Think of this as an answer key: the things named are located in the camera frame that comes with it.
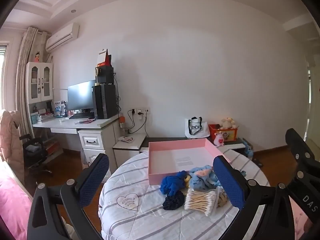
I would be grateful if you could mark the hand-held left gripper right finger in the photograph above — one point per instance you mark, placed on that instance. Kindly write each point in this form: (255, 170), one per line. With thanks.
(228, 182)

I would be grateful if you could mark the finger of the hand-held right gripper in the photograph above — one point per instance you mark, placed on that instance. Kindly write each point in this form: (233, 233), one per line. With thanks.
(298, 147)

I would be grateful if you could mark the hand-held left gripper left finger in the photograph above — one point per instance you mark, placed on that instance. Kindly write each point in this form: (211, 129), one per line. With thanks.
(93, 180)

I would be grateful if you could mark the beige scrunchie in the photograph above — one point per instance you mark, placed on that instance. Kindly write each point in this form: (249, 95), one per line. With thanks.
(222, 200)

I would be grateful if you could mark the light blue plush doll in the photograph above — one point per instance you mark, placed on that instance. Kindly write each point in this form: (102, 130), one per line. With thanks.
(200, 180)

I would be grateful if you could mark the pack of cotton swabs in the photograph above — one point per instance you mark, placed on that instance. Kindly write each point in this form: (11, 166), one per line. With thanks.
(200, 201)

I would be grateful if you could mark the yellow crocheted toy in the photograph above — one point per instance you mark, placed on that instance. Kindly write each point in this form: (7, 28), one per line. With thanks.
(187, 179)

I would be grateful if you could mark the blue crocheted toy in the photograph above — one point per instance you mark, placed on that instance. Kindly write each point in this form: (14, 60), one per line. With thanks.
(172, 182)

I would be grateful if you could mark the navy blue scrunchie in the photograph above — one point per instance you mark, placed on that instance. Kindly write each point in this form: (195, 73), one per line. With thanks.
(172, 201)

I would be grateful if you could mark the pink cardboard box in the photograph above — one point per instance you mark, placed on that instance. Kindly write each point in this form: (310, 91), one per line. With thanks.
(175, 145)

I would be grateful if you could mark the pink floral bedsheet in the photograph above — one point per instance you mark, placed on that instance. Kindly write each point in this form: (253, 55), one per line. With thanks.
(300, 220)

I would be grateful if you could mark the white door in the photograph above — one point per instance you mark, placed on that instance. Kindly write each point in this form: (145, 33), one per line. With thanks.
(313, 120)

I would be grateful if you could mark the black low bench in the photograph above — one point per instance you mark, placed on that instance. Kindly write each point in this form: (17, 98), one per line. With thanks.
(232, 143)

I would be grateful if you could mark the pink plush toy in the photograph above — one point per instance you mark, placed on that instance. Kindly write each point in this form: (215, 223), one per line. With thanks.
(219, 138)

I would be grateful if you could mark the white low cabinet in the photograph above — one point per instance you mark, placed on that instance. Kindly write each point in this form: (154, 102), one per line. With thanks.
(127, 150)

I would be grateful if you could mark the white desk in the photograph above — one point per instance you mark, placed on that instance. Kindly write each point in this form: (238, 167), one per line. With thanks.
(100, 135)

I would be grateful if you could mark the red toy box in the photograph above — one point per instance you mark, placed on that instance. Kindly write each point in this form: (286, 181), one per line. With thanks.
(228, 135)

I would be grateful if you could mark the small patterned cloth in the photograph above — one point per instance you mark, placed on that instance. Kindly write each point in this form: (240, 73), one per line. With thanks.
(125, 139)

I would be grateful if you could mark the pink stationery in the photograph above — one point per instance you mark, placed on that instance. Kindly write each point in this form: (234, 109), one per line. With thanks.
(85, 121)

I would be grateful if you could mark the cream plush toy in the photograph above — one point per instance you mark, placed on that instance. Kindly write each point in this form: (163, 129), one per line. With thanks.
(227, 123)

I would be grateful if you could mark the white tote bag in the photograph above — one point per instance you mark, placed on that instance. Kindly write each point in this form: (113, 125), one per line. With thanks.
(196, 130)

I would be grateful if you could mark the orange bottle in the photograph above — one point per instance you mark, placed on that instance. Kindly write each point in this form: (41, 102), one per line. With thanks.
(121, 121)

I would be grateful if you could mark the black keyboard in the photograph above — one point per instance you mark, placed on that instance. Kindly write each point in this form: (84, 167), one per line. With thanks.
(81, 115)

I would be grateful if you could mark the black computer tower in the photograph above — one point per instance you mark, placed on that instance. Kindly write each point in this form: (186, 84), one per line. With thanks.
(105, 102)

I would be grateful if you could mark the blue and white box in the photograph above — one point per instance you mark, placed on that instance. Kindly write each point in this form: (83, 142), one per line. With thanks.
(59, 108)

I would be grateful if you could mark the stack of books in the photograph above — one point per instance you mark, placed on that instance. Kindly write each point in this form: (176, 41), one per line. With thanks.
(45, 117)

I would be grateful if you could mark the pink bed cover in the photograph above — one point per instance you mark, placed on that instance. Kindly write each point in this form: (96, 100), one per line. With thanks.
(12, 200)

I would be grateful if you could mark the black computer monitor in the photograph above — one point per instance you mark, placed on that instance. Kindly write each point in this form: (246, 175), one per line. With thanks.
(81, 96)

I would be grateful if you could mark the black speaker box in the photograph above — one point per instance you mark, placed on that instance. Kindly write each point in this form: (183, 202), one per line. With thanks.
(105, 75)

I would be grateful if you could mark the white glass-door cabinet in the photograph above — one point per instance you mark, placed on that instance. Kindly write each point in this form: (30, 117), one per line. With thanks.
(38, 82)

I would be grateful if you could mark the red desk calendar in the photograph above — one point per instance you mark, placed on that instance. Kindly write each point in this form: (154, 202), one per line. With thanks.
(105, 58)

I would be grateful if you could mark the window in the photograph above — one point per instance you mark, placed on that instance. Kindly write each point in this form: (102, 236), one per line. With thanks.
(2, 80)

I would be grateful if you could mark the small doll figure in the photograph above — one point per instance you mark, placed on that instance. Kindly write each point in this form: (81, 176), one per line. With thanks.
(37, 56)

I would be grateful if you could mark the white air conditioner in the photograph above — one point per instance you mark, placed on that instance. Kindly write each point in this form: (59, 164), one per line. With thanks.
(62, 38)

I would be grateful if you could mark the white wall outlets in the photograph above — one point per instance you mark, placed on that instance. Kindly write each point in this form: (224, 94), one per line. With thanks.
(140, 110)

